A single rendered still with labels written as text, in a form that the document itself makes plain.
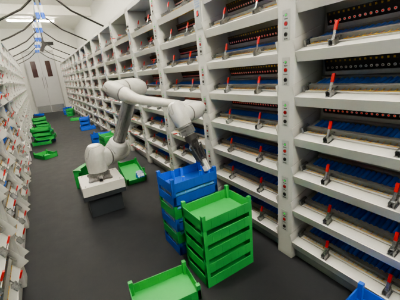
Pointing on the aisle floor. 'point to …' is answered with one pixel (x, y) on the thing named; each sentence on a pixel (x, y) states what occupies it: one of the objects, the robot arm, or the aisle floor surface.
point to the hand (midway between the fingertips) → (205, 165)
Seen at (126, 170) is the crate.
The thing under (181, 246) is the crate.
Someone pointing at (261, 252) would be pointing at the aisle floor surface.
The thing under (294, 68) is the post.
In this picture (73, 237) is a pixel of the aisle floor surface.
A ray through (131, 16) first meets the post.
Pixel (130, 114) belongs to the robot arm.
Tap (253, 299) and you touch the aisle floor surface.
